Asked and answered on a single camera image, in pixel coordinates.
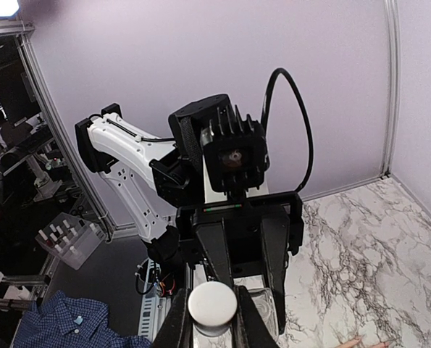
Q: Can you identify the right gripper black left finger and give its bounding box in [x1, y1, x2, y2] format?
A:
[151, 289, 193, 348]

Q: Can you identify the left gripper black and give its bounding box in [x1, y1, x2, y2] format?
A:
[176, 191, 303, 334]

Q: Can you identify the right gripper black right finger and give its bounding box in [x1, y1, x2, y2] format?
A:
[232, 286, 277, 348]

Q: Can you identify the clear nail polish bottle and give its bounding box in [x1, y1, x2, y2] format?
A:
[248, 288, 279, 341]

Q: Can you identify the blue checked shirt forearm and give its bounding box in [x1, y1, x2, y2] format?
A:
[13, 291, 151, 347]

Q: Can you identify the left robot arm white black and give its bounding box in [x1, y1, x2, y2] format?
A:
[75, 94, 304, 331]

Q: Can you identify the person's bare hand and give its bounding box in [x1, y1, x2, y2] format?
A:
[340, 335, 397, 348]

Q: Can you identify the clear acrylic polish organizer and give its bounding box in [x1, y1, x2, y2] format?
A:
[35, 212, 106, 270]

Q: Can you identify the person seated in background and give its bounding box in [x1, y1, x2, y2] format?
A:
[0, 110, 33, 148]

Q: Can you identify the black monitor screen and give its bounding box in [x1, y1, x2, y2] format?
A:
[0, 62, 41, 126]

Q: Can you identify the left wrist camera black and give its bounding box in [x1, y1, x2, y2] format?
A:
[201, 107, 269, 201]

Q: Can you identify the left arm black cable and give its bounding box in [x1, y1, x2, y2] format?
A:
[258, 67, 314, 195]

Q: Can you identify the left aluminium corner post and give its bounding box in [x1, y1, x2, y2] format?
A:
[380, 0, 401, 178]

